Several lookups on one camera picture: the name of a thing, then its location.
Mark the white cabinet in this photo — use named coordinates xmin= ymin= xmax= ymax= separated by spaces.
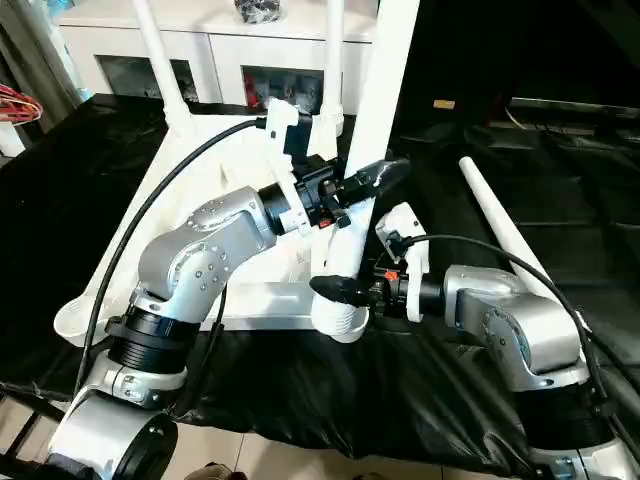
xmin=56 ymin=0 xmax=383 ymax=117

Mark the grey crumpled bundle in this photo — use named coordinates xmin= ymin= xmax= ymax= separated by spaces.
xmin=234 ymin=0 xmax=285 ymax=27

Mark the white plastic table leg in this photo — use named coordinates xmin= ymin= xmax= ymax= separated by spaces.
xmin=457 ymin=154 xmax=563 ymax=303
xmin=131 ymin=0 xmax=197 ymax=127
xmin=309 ymin=0 xmax=422 ymax=345
xmin=318 ymin=0 xmax=348 ymax=137

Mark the black plastic mat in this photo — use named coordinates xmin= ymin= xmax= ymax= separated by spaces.
xmin=0 ymin=92 xmax=640 ymax=473

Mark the white plastic table top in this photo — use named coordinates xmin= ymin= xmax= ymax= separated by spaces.
xmin=52 ymin=103 xmax=377 ymax=347

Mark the black metal stand frame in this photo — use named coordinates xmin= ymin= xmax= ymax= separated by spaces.
xmin=0 ymin=392 xmax=63 ymax=473

